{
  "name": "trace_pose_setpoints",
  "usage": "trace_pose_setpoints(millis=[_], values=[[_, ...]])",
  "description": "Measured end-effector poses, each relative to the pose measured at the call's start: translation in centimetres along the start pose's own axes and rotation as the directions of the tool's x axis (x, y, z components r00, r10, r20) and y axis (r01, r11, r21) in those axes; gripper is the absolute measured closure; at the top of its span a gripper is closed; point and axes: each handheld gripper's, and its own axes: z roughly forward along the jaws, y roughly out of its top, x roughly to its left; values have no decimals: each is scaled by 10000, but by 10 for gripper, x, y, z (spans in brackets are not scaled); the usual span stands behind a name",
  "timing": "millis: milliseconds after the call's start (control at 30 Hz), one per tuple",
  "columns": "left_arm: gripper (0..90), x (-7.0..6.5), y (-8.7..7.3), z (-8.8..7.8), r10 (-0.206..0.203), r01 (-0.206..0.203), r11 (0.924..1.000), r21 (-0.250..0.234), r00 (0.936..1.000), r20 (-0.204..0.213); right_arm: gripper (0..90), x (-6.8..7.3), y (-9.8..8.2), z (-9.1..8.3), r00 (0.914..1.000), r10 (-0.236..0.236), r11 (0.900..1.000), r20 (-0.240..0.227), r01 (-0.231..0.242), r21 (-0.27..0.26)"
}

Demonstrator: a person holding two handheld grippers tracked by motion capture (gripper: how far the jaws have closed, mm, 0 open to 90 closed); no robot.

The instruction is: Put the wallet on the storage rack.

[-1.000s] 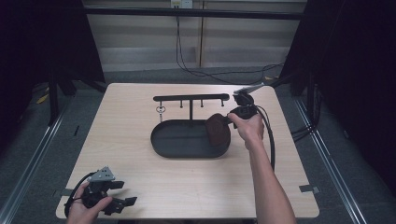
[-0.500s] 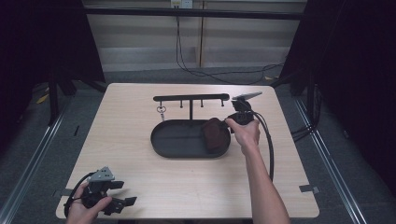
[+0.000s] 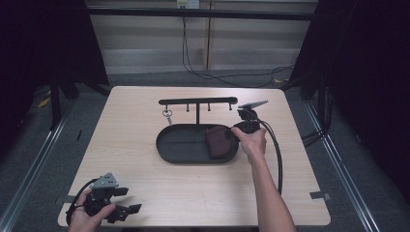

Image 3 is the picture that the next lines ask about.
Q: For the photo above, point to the metal floor rail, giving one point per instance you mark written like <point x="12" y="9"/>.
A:
<point x="341" y="170"/>
<point x="35" y="164"/>

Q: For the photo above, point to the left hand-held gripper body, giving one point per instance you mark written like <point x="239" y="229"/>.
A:
<point x="100" y="199"/>

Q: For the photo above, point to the brown leather pouch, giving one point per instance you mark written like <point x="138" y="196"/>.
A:
<point x="219" y="143"/>

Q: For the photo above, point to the person's right hand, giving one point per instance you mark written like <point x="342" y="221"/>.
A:
<point x="254" y="145"/>

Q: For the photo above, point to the silver keyring with carabiner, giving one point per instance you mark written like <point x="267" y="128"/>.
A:
<point x="167" y="116"/>

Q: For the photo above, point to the black metal stand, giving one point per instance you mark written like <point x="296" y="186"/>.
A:
<point x="55" y="103"/>

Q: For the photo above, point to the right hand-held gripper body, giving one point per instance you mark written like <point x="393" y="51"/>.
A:
<point x="248" y="124"/>

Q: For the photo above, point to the grey tape strip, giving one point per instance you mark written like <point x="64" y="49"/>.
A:
<point x="66" y="199"/>
<point x="320" y="195"/>

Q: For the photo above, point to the black horizontal frame bar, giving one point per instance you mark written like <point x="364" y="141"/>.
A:
<point x="193" y="13"/>

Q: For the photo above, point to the yellow floor tape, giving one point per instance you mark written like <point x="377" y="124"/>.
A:
<point x="44" y="102"/>

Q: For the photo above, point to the person's left hand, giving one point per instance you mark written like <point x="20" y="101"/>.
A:
<point x="83" y="222"/>

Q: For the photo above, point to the white wall socket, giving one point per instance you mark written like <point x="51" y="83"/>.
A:
<point x="188" y="3"/>

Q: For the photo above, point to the dark curtain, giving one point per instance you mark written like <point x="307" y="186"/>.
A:
<point x="38" y="42"/>
<point x="370" y="64"/>

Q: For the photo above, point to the black key rack with tray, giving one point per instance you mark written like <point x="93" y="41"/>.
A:
<point x="183" y="145"/>

